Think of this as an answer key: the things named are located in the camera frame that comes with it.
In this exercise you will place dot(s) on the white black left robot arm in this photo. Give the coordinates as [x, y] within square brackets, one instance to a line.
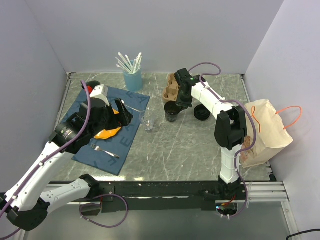
[27, 204]

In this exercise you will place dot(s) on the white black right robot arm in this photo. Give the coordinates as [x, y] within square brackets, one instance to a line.
[230, 127]

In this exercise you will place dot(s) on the blue lettered placemat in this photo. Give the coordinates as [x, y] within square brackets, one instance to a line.
[119, 144]

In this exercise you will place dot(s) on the silver fork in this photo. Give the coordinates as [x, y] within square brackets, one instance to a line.
[99, 149]

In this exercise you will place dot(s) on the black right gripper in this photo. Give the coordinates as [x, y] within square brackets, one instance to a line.
[182, 104]

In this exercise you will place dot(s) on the brown cardboard cup carrier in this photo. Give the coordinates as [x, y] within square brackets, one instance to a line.
[171, 90]

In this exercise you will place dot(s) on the dark translucent coffee cup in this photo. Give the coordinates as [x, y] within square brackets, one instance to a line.
[171, 111]

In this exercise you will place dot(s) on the orange dotted scalloped plate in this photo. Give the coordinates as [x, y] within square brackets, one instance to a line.
[107, 134]

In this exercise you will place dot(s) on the white wrapped straw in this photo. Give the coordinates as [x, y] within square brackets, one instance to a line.
[125, 62]
[137, 63]
[121, 67]

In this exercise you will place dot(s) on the dark green mug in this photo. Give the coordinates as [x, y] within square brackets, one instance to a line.
[91, 85]

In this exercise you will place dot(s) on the blue straw holder cup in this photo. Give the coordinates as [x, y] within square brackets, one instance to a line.
[133, 82]

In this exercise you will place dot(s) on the clear plastic tumbler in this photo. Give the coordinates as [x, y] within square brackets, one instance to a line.
[147, 119]

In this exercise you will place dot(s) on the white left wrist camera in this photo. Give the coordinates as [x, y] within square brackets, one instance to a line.
[100, 92]

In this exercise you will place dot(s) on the stacked black cup lids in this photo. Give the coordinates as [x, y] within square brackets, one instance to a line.
[201, 113]

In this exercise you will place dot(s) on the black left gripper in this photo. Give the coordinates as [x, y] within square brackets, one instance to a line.
[122, 119]

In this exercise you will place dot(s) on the silver spoon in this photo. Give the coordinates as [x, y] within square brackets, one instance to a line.
[135, 109]

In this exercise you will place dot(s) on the brown paper takeout bag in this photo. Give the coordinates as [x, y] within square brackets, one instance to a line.
[268, 136]

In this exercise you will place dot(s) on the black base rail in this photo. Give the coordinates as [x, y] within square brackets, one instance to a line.
[180, 195]

